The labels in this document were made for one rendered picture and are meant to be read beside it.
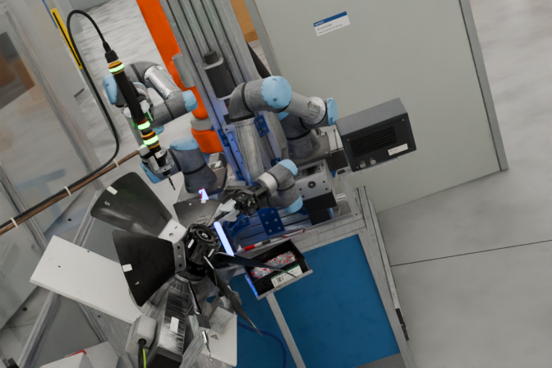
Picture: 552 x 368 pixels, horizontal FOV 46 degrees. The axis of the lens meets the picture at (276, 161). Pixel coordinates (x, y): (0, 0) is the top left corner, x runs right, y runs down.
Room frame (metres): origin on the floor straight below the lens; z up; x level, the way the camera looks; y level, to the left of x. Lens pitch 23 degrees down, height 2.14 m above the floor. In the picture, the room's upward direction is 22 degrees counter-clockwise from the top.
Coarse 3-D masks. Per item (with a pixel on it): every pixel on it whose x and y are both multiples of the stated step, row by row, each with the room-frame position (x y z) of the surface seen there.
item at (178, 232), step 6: (168, 222) 1.91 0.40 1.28; (174, 222) 1.91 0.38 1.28; (168, 228) 1.90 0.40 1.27; (174, 228) 1.90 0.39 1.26; (180, 228) 1.90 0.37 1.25; (162, 234) 1.89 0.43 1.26; (168, 234) 1.89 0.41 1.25; (174, 234) 1.89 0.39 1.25; (180, 234) 1.89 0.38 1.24; (168, 240) 1.88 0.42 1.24; (174, 240) 1.88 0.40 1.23
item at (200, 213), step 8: (192, 200) 2.20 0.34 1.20; (200, 200) 2.19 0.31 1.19; (208, 200) 2.19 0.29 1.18; (216, 200) 2.18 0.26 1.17; (176, 208) 2.17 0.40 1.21; (184, 208) 2.16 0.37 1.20; (192, 208) 2.14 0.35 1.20; (200, 208) 2.13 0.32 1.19; (208, 208) 2.12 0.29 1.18; (216, 208) 2.11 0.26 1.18; (184, 216) 2.10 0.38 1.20; (192, 216) 2.08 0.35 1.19; (200, 216) 2.06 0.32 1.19; (208, 216) 2.05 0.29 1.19; (184, 224) 2.05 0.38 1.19; (208, 224) 1.99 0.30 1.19
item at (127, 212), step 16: (128, 176) 2.04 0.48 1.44; (128, 192) 1.98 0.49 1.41; (144, 192) 1.99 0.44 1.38; (96, 208) 1.92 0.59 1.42; (112, 208) 1.93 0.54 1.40; (128, 208) 1.94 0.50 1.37; (144, 208) 1.94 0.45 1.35; (160, 208) 1.95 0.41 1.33; (112, 224) 1.89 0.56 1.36; (128, 224) 1.90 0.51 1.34; (144, 224) 1.90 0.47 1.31; (160, 224) 1.90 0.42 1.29
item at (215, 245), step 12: (192, 228) 1.86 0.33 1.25; (204, 228) 1.90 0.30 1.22; (180, 240) 1.86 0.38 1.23; (204, 240) 1.82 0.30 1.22; (216, 240) 1.86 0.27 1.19; (192, 252) 1.80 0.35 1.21; (204, 252) 1.79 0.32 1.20; (192, 264) 1.81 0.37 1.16; (192, 276) 1.79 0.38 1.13; (204, 276) 1.81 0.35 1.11
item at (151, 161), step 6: (138, 150) 1.92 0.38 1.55; (144, 150) 1.92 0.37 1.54; (144, 156) 1.91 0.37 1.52; (150, 156) 1.92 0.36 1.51; (150, 162) 1.92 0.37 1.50; (156, 162) 1.93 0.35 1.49; (168, 162) 1.95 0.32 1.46; (150, 168) 1.94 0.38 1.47; (156, 168) 1.92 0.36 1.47; (162, 168) 1.92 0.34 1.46; (168, 168) 1.92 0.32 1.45
